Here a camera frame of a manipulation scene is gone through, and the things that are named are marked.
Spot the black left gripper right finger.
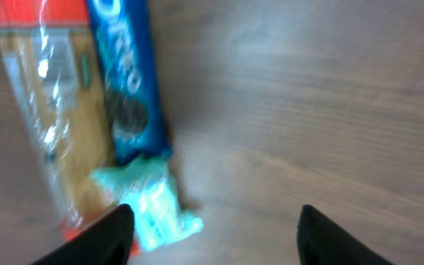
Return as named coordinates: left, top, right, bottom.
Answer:
left=297, top=205, right=392, bottom=265

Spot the blue Oreo cookie pack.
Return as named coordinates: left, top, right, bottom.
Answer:
left=87, top=0, right=172, bottom=165

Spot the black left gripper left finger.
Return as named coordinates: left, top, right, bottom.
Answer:
left=32, top=204, right=135, bottom=265

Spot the teal snack packet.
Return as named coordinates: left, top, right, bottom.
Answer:
left=90, top=156, right=204, bottom=252

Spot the red snack packet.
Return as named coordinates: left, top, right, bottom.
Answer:
left=0, top=0, right=141, bottom=258

